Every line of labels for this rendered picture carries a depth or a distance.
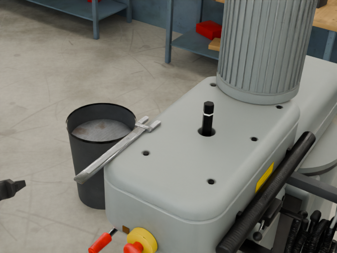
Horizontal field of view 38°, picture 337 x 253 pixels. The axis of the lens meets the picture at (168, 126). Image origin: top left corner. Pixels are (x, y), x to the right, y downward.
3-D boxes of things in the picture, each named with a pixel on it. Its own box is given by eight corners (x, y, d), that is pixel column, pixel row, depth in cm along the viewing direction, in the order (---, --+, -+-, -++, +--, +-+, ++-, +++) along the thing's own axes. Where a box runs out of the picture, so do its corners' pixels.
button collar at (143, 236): (151, 264, 94) (152, 242, 90) (126, 250, 96) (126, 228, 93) (157, 257, 95) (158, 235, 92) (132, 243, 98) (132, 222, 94)
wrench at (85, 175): (86, 187, 87) (86, 183, 86) (69, 178, 89) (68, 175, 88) (160, 124, 104) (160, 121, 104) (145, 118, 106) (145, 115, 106)
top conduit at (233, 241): (230, 264, 89) (232, 251, 87) (210, 254, 91) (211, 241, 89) (314, 145, 121) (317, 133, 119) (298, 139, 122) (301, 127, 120)
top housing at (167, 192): (202, 281, 91) (210, 218, 82) (93, 222, 102) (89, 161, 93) (295, 155, 124) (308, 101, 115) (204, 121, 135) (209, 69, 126)
